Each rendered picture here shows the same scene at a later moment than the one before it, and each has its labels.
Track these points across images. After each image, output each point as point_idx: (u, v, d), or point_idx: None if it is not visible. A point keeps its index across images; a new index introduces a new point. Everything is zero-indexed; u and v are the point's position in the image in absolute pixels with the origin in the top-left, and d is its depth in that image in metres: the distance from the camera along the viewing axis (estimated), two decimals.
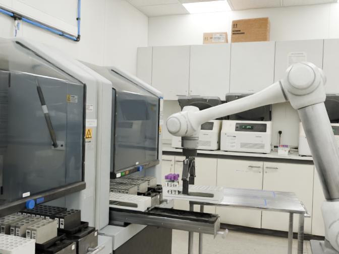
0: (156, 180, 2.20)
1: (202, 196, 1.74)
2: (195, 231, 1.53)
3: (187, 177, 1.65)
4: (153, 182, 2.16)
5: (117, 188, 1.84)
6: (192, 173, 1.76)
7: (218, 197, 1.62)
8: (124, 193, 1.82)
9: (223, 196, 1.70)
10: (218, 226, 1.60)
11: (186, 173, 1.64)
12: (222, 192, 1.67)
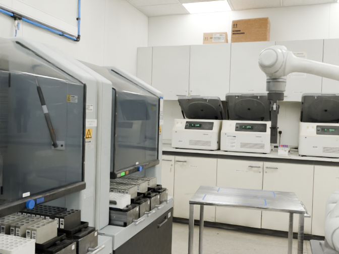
0: (156, 180, 2.20)
1: (111, 203, 1.79)
2: (111, 218, 1.67)
3: (276, 124, 1.53)
4: (153, 182, 2.16)
5: (117, 188, 1.84)
6: None
7: (120, 205, 1.67)
8: (124, 193, 1.82)
9: (129, 203, 1.75)
10: (136, 214, 1.74)
11: (276, 120, 1.51)
12: (127, 200, 1.72)
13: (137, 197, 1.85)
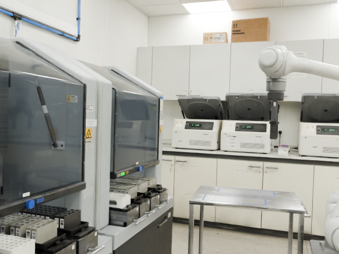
0: (156, 180, 2.20)
1: (111, 203, 1.79)
2: (111, 218, 1.67)
3: (276, 119, 1.49)
4: (153, 182, 2.16)
5: (117, 188, 1.84)
6: None
7: (120, 205, 1.67)
8: (124, 193, 1.82)
9: (129, 203, 1.75)
10: (136, 214, 1.74)
11: (276, 115, 1.48)
12: (127, 200, 1.72)
13: (137, 197, 1.85)
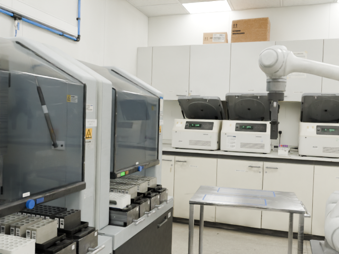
0: (156, 180, 2.20)
1: (111, 203, 1.79)
2: (111, 218, 1.67)
3: None
4: (153, 182, 2.16)
5: (117, 188, 1.84)
6: None
7: (120, 205, 1.67)
8: (124, 193, 1.82)
9: (129, 203, 1.75)
10: (136, 214, 1.74)
11: (277, 115, 1.48)
12: (127, 200, 1.72)
13: (137, 197, 1.85)
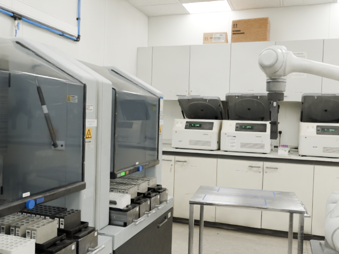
0: (156, 180, 2.20)
1: (111, 203, 1.79)
2: (111, 218, 1.67)
3: None
4: (153, 182, 2.16)
5: (117, 188, 1.84)
6: None
7: (120, 205, 1.67)
8: (124, 193, 1.82)
9: (129, 203, 1.75)
10: (136, 214, 1.74)
11: (277, 115, 1.48)
12: (127, 200, 1.72)
13: (137, 197, 1.85)
